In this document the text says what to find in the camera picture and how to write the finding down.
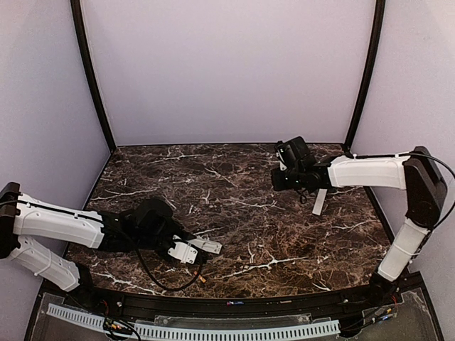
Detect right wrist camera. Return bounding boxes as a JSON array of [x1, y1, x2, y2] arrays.
[[274, 141, 292, 171]]

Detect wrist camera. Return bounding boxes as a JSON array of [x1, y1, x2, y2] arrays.
[[168, 241, 198, 264], [274, 141, 292, 171]]

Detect white battery cover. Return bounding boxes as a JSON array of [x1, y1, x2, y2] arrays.
[[312, 189, 327, 216]]

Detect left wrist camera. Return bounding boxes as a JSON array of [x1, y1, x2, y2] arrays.
[[168, 241, 198, 264]]

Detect left black frame post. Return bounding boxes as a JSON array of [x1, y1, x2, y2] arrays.
[[70, 0, 117, 153]]

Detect black front table rail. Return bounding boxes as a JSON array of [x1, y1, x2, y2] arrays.
[[60, 283, 402, 320]]

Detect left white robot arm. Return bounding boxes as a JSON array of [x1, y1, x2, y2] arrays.
[[1, 182, 206, 292]]

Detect white slotted cable duct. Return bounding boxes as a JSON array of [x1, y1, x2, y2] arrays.
[[46, 303, 341, 340]]

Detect right black frame post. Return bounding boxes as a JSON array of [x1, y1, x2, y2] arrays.
[[343, 0, 386, 151]]

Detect black frame post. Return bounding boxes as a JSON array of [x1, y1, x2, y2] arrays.
[[70, 0, 117, 153], [343, 0, 386, 151]]

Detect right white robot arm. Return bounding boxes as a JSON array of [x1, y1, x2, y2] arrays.
[[271, 136, 454, 283]]

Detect white remote control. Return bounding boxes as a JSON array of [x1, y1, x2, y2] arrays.
[[188, 237, 223, 254]]

